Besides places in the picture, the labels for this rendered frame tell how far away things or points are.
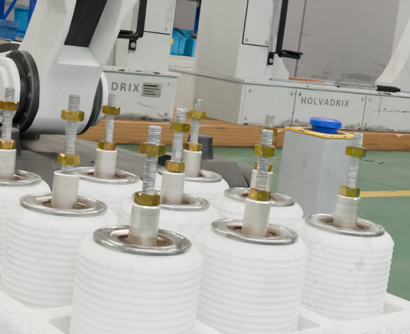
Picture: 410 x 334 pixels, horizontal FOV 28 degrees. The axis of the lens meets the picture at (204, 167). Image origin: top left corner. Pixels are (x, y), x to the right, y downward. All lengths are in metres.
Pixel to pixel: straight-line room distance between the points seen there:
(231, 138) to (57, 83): 1.95
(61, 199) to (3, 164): 0.12
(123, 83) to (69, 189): 2.35
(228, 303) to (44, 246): 0.16
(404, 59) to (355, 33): 3.05
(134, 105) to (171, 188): 2.32
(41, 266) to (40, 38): 0.77
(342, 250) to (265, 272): 0.11
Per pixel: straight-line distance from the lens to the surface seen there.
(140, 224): 0.62
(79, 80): 1.43
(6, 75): 1.43
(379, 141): 3.93
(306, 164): 1.02
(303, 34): 7.86
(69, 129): 0.72
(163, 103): 3.17
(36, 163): 1.20
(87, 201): 0.75
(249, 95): 3.43
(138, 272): 0.60
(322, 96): 3.72
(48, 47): 1.39
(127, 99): 3.08
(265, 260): 0.67
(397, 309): 0.83
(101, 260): 0.60
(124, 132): 3.01
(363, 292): 0.77
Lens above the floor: 0.41
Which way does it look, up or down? 9 degrees down
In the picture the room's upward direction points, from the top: 7 degrees clockwise
